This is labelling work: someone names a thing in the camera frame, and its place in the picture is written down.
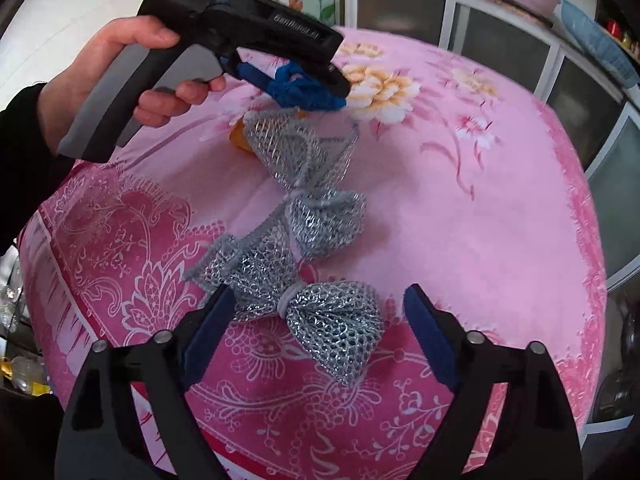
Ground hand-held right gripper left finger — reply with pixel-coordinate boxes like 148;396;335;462
54;284;236;480

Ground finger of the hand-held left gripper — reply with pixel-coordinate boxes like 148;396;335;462
300;57;352;100
235;61;278;92

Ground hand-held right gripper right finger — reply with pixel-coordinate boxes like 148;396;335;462
402;284;583;480

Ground blue knitted cord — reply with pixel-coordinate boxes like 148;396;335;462
265;61;347;112

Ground silver mesh bow garland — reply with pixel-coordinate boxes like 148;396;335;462
182;109;386;386

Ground person's left forearm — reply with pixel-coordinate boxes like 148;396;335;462
0;82;76;256

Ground person's left hand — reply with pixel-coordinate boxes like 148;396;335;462
45;15;227;153

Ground orange plastic piece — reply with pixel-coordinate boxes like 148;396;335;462
229;119;253;153

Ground pink floral blanket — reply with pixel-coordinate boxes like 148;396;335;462
17;25;608;476

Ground white cabinet frosted glass doors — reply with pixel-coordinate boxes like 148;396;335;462
345;0;640;436

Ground clear plastic bottle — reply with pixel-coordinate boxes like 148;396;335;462
0;355;48;396

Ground metal pot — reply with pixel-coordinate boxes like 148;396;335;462
595;367;640;423

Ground metal pot lid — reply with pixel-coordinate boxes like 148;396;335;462
620;305;640;361

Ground clear glassware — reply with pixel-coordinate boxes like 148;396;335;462
0;255;23;333

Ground blue pillow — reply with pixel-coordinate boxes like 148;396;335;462
560;0;640;88

